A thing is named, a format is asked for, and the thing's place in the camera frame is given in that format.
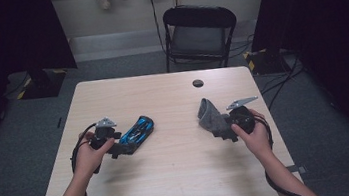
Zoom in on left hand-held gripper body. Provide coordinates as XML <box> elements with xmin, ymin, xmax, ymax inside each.
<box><xmin>85</xmin><ymin>115</ymin><xmax>124</xmax><ymax>152</ymax></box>

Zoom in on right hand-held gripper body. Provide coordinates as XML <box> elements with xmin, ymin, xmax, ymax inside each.
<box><xmin>224</xmin><ymin>95</ymin><xmax>263</xmax><ymax>137</ymax></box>

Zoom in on grey terry towel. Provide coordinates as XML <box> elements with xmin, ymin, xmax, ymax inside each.
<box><xmin>195</xmin><ymin>95</ymin><xmax>232</xmax><ymax>139</ymax></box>

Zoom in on blue and black toy car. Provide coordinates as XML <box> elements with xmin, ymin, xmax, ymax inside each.
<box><xmin>116</xmin><ymin>114</ymin><xmax>158</xmax><ymax>149</ymax></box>

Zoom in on person's right hand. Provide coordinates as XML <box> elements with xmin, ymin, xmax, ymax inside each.
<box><xmin>229</xmin><ymin>106</ymin><xmax>275</xmax><ymax>162</ymax></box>

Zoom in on person's left hand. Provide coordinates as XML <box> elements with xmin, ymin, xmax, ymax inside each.
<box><xmin>69</xmin><ymin>128</ymin><xmax>120</xmax><ymax>181</ymax></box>

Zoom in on black table grommet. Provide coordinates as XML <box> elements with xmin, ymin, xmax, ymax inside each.
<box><xmin>191</xmin><ymin>78</ymin><xmax>205</xmax><ymax>90</ymax></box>

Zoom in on black stand base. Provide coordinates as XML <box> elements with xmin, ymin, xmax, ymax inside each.
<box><xmin>241</xmin><ymin>45</ymin><xmax>294</xmax><ymax>78</ymax></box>
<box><xmin>7</xmin><ymin>65</ymin><xmax>70</xmax><ymax>103</ymax></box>

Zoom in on grey tape strip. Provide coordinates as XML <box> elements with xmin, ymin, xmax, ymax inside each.
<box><xmin>286</xmin><ymin>162</ymin><xmax>309</xmax><ymax>176</ymax></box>

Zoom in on black folding chair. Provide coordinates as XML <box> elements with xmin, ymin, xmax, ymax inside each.
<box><xmin>159</xmin><ymin>0</ymin><xmax>243</xmax><ymax>76</ymax></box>

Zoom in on black curtain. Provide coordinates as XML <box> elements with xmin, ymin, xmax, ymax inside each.
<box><xmin>245</xmin><ymin>0</ymin><xmax>349</xmax><ymax>181</ymax></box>
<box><xmin>0</xmin><ymin>0</ymin><xmax>89</xmax><ymax>168</ymax></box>

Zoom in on black floor cables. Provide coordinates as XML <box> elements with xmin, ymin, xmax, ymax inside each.
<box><xmin>257</xmin><ymin>55</ymin><xmax>310</xmax><ymax>111</ymax></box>

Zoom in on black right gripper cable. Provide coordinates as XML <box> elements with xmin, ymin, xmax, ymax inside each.
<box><xmin>253</xmin><ymin>108</ymin><xmax>314</xmax><ymax>196</ymax></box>

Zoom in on black power cable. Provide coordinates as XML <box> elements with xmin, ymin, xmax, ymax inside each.
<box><xmin>148</xmin><ymin>0</ymin><xmax>168</xmax><ymax>56</ymax></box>

